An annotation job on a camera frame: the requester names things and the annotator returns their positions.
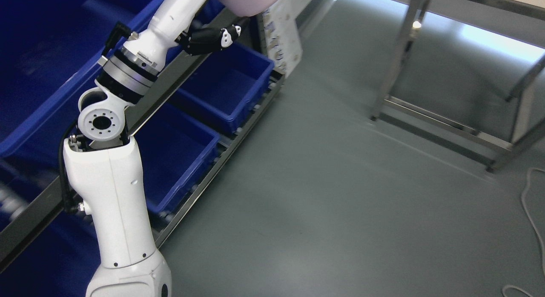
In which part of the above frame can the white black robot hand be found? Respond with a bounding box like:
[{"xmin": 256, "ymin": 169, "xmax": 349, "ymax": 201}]
[{"xmin": 123, "ymin": 0, "xmax": 252, "ymax": 71}]

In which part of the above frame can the pink bowl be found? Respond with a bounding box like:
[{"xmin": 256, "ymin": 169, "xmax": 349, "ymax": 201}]
[{"xmin": 219, "ymin": 0, "xmax": 278, "ymax": 17}]

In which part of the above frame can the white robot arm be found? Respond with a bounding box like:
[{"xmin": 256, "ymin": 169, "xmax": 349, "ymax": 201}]
[{"xmin": 63, "ymin": 20, "xmax": 176, "ymax": 297}]

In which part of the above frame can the metal shelf rack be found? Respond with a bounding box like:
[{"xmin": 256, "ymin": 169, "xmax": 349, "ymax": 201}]
[{"xmin": 0, "ymin": 0, "xmax": 337, "ymax": 274}]

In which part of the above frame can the blue bin lower back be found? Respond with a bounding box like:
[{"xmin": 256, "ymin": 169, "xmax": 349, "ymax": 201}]
[{"xmin": 170, "ymin": 43, "xmax": 275, "ymax": 134}]

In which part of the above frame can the white sign with blue text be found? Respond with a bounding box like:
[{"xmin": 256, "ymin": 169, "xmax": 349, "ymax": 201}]
[{"xmin": 261, "ymin": 0, "xmax": 302, "ymax": 77}]

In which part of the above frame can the blue bin lower front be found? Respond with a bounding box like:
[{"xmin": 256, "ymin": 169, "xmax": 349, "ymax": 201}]
[{"xmin": 135, "ymin": 104, "xmax": 220, "ymax": 215}]

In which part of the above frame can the large blue bin upper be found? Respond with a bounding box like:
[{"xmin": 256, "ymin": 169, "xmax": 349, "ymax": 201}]
[{"xmin": 1, "ymin": 0, "xmax": 163, "ymax": 163}]

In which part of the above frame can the stainless steel table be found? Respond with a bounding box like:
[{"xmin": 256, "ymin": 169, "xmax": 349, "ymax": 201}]
[{"xmin": 370, "ymin": 0, "xmax": 544, "ymax": 172}]

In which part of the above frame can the white floor cable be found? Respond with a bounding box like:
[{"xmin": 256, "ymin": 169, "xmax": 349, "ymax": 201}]
[{"xmin": 502, "ymin": 167, "xmax": 545, "ymax": 297}]

